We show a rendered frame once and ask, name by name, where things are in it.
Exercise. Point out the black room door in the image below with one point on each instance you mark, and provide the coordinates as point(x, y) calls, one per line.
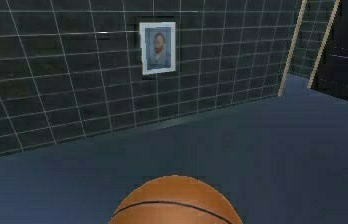
point(343, 53)

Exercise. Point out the orange basketball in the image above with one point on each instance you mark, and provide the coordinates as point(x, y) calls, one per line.
point(175, 205)

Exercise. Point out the white framed portrait picture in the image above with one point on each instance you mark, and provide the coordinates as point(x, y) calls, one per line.
point(158, 47)

